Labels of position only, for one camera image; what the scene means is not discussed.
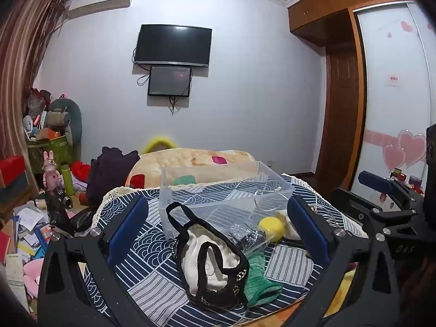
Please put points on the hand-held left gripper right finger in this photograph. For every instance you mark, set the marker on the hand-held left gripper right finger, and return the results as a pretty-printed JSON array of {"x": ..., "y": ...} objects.
[{"x": 308, "y": 226}]

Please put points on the yellow fuzzy cloth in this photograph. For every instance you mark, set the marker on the yellow fuzzy cloth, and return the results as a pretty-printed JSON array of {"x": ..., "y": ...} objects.
[{"x": 158, "y": 142}]

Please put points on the brown wooden door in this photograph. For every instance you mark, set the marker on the brown wooden door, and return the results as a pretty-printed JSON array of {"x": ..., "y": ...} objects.
[{"x": 342, "y": 109}]

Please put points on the dark purple cloth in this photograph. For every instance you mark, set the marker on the dark purple cloth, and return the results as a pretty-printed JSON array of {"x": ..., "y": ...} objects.
[{"x": 109, "y": 170}]

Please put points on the grey plush toy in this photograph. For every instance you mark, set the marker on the grey plush toy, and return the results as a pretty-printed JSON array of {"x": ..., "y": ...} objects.
[{"x": 61, "y": 117}]

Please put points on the pink plush toy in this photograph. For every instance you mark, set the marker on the pink plush toy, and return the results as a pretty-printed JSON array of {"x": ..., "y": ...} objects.
[{"x": 32, "y": 277}]

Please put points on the black sparkly cloth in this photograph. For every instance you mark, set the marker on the black sparkly cloth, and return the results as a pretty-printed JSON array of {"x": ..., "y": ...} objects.
[{"x": 246, "y": 238}]

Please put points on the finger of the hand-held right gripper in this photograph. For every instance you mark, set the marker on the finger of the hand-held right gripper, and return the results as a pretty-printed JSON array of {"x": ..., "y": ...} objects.
[
  {"x": 374, "y": 180},
  {"x": 354, "y": 204}
]

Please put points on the green bag of toys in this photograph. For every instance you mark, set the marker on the green bag of toys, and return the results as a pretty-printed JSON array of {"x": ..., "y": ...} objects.
[{"x": 56, "y": 151}]

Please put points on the red plush toy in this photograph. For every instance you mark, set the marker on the red plush toy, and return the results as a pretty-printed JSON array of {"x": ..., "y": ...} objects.
[{"x": 81, "y": 170}]

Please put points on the red box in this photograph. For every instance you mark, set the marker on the red box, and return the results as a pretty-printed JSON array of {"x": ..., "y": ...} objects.
[{"x": 12, "y": 168}]

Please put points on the pink rabbit figure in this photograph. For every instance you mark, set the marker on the pink rabbit figure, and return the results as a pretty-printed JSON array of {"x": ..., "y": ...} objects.
[{"x": 52, "y": 173}]

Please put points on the pile of papers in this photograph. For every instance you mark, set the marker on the pile of papers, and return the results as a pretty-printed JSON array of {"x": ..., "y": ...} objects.
[{"x": 27, "y": 235}]

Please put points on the clear plastic box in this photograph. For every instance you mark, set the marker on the clear plastic box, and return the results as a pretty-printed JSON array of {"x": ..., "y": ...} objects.
[{"x": 218, "y": 207}]

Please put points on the white air conditioner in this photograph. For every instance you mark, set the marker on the white air conditioner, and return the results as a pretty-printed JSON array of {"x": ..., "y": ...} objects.
[{"x": 98, "y": 3}]

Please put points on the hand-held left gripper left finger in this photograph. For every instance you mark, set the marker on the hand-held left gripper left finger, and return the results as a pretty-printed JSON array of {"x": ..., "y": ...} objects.
[{"x": 127, "y": 226}]

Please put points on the white sliding door with hearts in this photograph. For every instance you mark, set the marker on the white sliding door with hearts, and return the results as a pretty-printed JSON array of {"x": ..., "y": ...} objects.
[{"x": 391, "y": 109}]

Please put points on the wall television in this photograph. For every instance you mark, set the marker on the wall television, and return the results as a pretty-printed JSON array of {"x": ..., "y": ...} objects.
[{"x": 172, "y": 44}]

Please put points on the green knit cloth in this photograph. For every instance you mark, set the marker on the green knit cloth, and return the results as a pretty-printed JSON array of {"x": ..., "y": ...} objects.
[{"x": 260, "y": 276}]

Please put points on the green bottle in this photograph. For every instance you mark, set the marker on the green bottle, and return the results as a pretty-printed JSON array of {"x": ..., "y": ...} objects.
[{"x": 67, "y": 180}]

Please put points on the red and white door sticker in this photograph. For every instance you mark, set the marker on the red and white door sticker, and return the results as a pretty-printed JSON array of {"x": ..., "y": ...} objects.
[{"x": 393, "y": 80}]

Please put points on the yellow foam ball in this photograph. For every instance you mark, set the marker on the yellow foam ball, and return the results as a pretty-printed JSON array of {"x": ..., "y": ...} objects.
[{"x": 271, "y": 229}]

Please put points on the white underwear with black trim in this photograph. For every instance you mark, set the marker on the white underwear with black trim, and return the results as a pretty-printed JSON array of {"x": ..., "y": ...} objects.
[{"x": 199, "y": 265}]

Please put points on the small wall monitor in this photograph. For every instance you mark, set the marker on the small wall monitor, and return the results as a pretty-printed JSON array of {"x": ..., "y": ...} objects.
[{"x": 169, "y": 81}]

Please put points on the white cloth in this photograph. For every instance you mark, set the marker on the white cloth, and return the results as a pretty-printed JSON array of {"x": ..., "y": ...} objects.
[{"x": 289, "y": 228}]

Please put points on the blue patterned bed cover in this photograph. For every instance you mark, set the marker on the blue patterned bed cover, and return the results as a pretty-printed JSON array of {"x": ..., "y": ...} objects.
[{"x": 153, "y": 272}]

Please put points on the striped brown curtain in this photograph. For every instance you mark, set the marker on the striped brown curtain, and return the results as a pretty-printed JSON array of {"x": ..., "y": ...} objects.
[{"x": 24, "y": 58}]

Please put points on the wooden wardrobe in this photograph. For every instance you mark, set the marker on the wooden wardrobe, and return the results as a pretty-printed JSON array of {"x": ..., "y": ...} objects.
[{"x": 316, "y": 13}]

